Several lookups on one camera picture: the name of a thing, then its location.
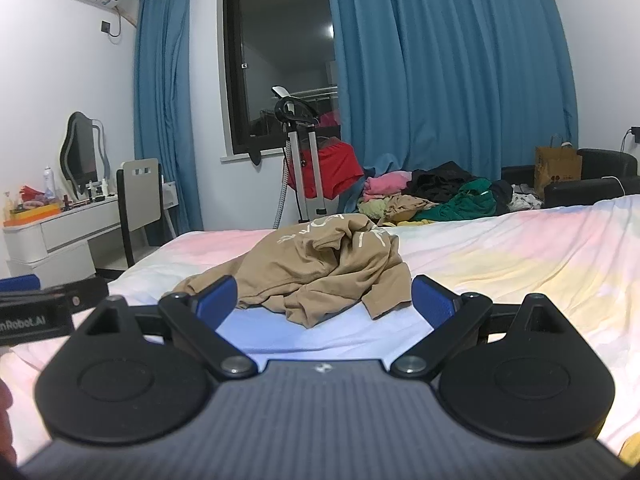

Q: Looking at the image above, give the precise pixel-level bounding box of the bed with pastel sheet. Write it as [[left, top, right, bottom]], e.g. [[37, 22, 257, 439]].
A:
[[0, 195, 640, 461]]

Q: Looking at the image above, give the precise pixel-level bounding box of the beige garment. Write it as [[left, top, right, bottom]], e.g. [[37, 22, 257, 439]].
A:
[[377, 194, 441, 226]]

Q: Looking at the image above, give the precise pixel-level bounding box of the black garment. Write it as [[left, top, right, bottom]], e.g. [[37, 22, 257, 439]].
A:
[[404, 161, 513, 203]]

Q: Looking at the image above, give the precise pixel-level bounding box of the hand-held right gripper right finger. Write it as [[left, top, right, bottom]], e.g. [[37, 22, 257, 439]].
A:
[[391, 275, 566, 381]]

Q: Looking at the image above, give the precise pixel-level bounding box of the pale yellow-green garment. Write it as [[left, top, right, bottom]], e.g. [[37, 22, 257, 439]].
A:
[[357, 200, 393, 220]]

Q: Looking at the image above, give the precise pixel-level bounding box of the white dressing table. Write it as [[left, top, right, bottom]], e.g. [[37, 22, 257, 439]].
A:
[[2, 192, 123, 291]]

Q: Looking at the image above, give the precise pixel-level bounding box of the dark framed window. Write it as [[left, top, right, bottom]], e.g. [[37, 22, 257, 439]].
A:
[[217, 0, 346, 158]]

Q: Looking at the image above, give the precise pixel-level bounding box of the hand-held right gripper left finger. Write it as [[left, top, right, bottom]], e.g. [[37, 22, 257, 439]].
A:
[[75, 276, 257, 379]]

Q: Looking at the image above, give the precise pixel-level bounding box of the white patterned cloth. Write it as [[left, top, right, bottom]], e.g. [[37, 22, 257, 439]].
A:
[[510, 184, 545, 212]]

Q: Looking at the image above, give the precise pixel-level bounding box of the wide blue curtain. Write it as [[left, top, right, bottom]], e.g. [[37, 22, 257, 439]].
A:
[[322, 0, 580, 211]]

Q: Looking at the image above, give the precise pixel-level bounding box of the pink garment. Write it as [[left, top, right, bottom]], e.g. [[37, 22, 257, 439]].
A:
[[362, 171, 412, 201]]

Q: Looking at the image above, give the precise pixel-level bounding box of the black sofa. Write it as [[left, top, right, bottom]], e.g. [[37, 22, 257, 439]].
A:
[[500, 148, 640, 210]]

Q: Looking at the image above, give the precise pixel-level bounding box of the red garment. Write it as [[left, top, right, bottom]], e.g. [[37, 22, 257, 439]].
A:
[[287, 140, 365, 200]]

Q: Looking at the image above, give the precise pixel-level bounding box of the tan printed t-shirt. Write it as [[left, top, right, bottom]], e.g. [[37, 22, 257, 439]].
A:
[[172, 212, 413, 330]]

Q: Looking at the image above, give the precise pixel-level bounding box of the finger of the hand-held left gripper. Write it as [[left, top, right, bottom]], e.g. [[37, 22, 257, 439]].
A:
[[42, 277, 110, 312], [0, 274, 41, 295]]

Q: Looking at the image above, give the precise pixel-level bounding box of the narrow blue curtain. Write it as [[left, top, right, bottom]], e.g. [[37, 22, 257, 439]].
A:
[[132, 0, 203, 246]]

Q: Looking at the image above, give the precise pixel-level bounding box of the grey backed chair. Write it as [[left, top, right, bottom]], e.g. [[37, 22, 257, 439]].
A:
[[116, 157, 176, 267]]

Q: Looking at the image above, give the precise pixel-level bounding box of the garment steamer stand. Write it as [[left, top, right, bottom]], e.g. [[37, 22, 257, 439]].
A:
[[270, 86, 326, 226]]

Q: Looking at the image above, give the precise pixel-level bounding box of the light blue garment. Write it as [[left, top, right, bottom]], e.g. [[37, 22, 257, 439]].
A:
[[339, 152, 408, 213]]

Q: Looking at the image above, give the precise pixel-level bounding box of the wavy framed mirror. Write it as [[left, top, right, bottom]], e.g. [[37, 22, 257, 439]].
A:
[[60, 111, 111, 197]]

